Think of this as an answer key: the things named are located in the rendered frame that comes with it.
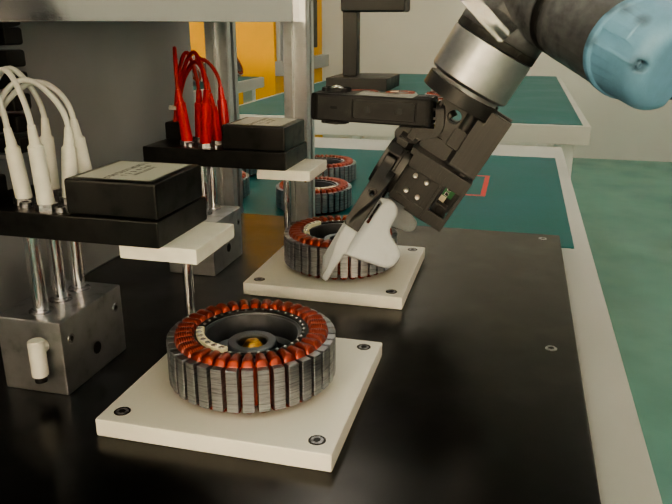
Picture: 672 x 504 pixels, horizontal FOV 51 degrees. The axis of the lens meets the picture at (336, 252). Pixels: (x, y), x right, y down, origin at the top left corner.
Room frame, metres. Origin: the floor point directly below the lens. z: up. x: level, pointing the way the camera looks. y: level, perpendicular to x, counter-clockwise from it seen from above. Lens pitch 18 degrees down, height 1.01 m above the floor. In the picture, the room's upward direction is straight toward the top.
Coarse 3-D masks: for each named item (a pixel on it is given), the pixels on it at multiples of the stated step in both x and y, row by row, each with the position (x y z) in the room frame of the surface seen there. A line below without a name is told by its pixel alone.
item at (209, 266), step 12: (216, 216) 0.68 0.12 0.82; (228, 216) 0.69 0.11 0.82; (240, 216) 0.72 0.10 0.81; (240, 228) 0.72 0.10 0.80; (240, 240) 0.72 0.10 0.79; (216, 252) 0.66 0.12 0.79; (228, 252) 0.69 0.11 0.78; (240, 252) 0.72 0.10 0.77; (180, 264) 0.66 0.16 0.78; (204, 264) 0.66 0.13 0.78; (216, 264) 0.66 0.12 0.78; (228, 264) 0.69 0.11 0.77
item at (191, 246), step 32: (32, 192) 0.48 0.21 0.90; (96, 192) 0.42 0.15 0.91; (128, 192) 0.41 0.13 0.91; (160, 192) 0.41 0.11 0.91; (192, 192) 0.45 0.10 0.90; (0, 224) 0.43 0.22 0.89; (32, 224) 0.42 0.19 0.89; (64, 224) 0.42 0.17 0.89; (96, 224) 0.41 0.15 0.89; (128, 224) 0.41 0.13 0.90; (160, 224) 0.41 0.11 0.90; (192, 224) 0.45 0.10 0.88; (224, 224) 0.46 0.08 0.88; (32, 256) 0.44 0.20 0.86; (128, 256) 0.41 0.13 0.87; (160, 256) 0.41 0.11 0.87; (192, 256) 0.40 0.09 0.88; (32, 288) 0.44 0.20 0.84; (64, 288) 0.46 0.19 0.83
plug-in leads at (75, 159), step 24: (0, 72) 0.44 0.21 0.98; (0, 96) 0.45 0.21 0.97; (24, 96) 0.43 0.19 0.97; (48, 96) 0.45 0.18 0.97; (48, 120) 0.48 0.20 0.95; (72, 120) 0.47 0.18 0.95; (48, 144) 0.47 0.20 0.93; (72, 144) 0.46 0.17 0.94; (24, 168) 0.45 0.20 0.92; (48, 168) 0.47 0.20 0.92; (72, 168) 0.45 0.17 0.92; (0, 192) 0.45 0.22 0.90; (24, 192) 0.45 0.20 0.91; (48, 192) 0.43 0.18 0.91
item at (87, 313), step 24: (48, 288) 0.48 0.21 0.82; (72, 288) 0.48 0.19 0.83; (96, 288) 0.48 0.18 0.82; (24, 312) 0.44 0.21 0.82; (48, 312) 0.44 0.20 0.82; (72, 312) 0.44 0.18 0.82; (96, 312) 0.46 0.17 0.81; (120, 312) 0.49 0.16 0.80; (0, 336) 0.43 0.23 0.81; (24, 336) 0.43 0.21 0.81; (48, 336) 0.42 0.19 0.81; (72, 336) 0.43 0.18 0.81; (96, 336) 0.46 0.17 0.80; (120, 336) 0.49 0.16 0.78; (24, 360) 0.43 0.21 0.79; (48, 360) 0.42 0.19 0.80; (72, 360) 0.43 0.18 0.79; (96, 360) 0.45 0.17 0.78; (24, 384) 0.43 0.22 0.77; (48, 384) 0.42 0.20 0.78; (72, 384) 0.42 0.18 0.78
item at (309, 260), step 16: (304, 224) 0.68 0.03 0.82; (320, 224) 0.68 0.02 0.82; (336, 224) 0.69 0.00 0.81; (288, 240) 0.64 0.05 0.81; (304, 240) 0.62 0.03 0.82; (320, 240) 0.62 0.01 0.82; (288, 256) 0.64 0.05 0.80; (304, 256) 0.62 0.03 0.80; (320, 256) 0.61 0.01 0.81; (304, 272) 0.62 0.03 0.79; (320, 272) 0.61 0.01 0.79; (336, 272) 0.60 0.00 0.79; (352, 272) 0.61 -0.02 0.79; (368, 272) 0.61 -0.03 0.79
